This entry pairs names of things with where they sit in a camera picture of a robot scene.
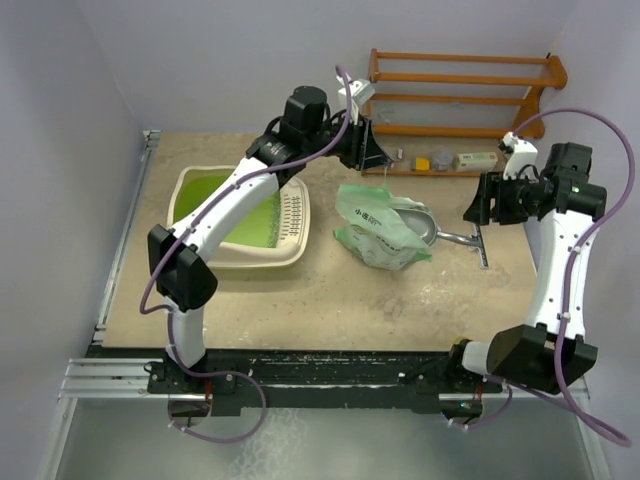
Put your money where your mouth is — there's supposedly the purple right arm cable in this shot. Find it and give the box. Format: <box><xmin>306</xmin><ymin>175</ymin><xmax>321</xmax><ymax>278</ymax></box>
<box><xmin>449</xmin><ymin>108</ymin><xmax>634</xmax><ymax>447</ymax></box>

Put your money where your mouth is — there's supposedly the grey round container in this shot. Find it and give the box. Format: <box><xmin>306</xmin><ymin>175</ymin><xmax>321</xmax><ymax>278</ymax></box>
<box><xmin>431</xmin><ymin>150</ymin><xmax>455</xmax><ymax>171</ymax></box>

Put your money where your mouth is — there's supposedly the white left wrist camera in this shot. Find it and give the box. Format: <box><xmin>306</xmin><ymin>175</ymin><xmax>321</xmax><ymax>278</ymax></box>
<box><xmin>337</xmin><ymin>76</ymin><xmax>375</xmax><ymax>124</ymax></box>

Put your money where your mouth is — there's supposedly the black white bag sealing strip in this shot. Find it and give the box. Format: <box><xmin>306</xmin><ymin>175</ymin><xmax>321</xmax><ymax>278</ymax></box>
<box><xmin>473</xmin><ymin>224</ymin><xmax>489</xmax><ymax>269</ymax></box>

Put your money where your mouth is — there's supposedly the wooden shelf rack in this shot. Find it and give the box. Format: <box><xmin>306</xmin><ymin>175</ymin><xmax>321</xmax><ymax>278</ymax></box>
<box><xmin>364</xmin><ymin>48</ymin><xmax>568</xmax><ymax>177</ymax></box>

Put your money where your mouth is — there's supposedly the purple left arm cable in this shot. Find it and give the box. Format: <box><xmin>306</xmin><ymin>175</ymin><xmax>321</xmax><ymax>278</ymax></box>
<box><xmin>138</xmin><ymin>64</ymin><xmax>357</xmax><ymax>444</ymax></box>

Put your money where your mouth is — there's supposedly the green cat litter bag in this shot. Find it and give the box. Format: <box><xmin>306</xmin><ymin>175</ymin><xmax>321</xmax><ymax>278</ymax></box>
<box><xmin>333</xmin><ymin>183</ymin><xmax>431</xmax><ymax>271</ymax></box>

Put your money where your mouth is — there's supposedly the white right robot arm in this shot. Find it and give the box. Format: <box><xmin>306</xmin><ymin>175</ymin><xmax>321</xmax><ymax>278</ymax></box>
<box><xmin>444</xmin><ymin>133</ymin><xmax>607</xmax><ymax>394</ymax></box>

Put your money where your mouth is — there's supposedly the silver metal scoop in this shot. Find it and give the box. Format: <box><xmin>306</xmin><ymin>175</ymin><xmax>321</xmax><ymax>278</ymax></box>
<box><xmin>394</xmin><ymin>208</ymin><xmax>483</xmax><ymax>249</ymax></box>

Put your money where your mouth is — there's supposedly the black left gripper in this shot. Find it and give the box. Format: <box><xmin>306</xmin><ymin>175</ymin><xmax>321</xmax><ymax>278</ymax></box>
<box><xmin>304</xmin><ymin>110</ymin><xmax>391</xmax><ymax>171</ymax></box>

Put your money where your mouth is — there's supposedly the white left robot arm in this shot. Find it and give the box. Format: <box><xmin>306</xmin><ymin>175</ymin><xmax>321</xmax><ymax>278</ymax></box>
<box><xmin>143</xmin><ymin>80</ymin><xmax>390</xmax><ymax>392</ymax></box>

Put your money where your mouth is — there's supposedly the green white carton box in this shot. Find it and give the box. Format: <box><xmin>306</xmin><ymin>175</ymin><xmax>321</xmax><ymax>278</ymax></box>
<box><xmin>453</xmin><ymin>152</ymin><xmax>499</xmax><ymax>172</ymax></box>

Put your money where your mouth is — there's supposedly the yellow small block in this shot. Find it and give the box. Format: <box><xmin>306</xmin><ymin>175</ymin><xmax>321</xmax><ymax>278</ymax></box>
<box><xmin>412</xmin><ymin>157</ymin><xmax>431</xmax><ymax>172</ymax></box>

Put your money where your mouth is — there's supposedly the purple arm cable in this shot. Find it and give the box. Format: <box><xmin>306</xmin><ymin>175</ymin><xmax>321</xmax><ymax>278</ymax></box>
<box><xmin>138</xmin><ymin>64</ymin><xmax>357</xmax><ymax>444</ymax></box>
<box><xmin>449</xmin><ymin>108</ymin><xmax>634</xmax><ymax>447</ymax></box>

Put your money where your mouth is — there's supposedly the beige green litter box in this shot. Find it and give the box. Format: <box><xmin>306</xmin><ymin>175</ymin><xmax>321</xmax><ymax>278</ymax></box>
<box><xmin>167</xmin><ymin>165</ymin><xmax>311</xmax><ymax>269</ymax></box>

